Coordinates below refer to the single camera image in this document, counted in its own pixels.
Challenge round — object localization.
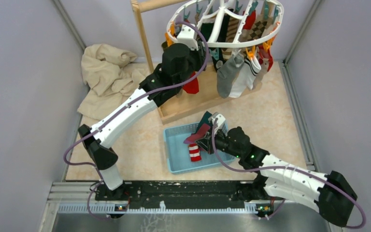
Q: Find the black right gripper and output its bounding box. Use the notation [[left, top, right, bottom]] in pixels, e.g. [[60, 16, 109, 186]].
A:
[[195, 125, 242, 159]]

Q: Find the maroon pink sock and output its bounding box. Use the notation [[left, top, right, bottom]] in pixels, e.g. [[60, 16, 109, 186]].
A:
[[183, 123, 211, 144]]

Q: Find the red white striped sock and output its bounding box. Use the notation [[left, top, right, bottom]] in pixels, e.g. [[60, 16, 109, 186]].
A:
[[188, 144, 202, 162]]

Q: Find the dark teal sock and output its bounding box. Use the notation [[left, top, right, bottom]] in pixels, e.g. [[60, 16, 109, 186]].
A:
[[195, 111, 213, 132]]

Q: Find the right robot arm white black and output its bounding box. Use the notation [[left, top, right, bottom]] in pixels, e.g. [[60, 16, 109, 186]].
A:
[[186, 125, 366, 229]]

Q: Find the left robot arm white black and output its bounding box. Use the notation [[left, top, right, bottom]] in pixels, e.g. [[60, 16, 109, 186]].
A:
[[78, 42, 209, 200]]

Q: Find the teal hanger clip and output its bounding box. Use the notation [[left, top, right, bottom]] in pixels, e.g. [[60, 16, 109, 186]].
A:
[[210, 47, 222, 61]]

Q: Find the white plastic sock hanger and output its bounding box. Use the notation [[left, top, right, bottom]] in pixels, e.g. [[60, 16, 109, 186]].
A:
[[165, 0, 276, 53]]

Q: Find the orange hanger clip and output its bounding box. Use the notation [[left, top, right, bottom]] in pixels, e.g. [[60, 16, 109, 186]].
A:
[[245, 45, 257, 61]]

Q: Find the red and cream sock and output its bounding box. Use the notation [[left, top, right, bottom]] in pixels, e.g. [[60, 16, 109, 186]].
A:
[[182, 78, 200, 94]]

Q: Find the light blue plastic basket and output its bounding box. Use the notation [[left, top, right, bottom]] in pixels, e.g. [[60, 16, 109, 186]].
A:
[[163, 122, 222, 174]]

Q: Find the grey ankle sock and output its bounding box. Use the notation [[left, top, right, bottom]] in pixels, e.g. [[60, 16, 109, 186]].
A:
[[217, 53, 244, 99]]

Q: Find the white black striped sock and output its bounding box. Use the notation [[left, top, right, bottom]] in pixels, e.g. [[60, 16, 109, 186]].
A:
[[229, 57, 261, 98]]

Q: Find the red sock at right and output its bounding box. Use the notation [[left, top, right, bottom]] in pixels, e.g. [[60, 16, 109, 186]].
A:
[[243, 10, 257, 30]]

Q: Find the beige crumpled cloth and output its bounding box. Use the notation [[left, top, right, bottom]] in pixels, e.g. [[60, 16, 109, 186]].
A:
[[77, 44, 150, 120]]

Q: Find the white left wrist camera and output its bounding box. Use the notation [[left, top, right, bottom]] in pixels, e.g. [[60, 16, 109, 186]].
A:
[[176, 24, 199, 51]]

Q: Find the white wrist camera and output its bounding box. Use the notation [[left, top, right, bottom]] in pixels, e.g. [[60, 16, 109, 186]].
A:
[[176, 24, 199, 51], [209, 112, 226, 136]]

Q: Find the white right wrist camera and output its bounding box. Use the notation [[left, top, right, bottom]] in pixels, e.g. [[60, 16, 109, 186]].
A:
[[209, 112, 226, 136]]

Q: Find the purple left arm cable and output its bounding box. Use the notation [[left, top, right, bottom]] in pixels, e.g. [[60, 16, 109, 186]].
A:
[[63, 21, 211, 221]]

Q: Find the wooden hanger stand frame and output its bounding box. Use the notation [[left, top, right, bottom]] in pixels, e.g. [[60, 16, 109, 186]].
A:
[[130, 0, 277, 125]]

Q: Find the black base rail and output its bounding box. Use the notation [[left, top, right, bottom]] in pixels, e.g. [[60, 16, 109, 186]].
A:
[[49, 180, 285, 220]]

